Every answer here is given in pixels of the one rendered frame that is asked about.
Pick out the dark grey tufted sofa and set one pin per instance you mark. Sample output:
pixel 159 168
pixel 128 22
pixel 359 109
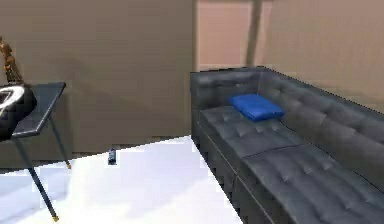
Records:
pixel 300 166

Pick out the blue cushion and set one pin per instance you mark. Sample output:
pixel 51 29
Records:
pixel 256 106

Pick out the small dark remote control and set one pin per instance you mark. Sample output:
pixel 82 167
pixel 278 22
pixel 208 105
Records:
pixel 112 156

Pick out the dark blue side table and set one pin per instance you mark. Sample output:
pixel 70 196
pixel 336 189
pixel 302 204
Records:
pixel 42 106

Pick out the brown statuette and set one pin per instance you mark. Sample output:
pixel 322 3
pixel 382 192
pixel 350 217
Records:
pixel 10 65

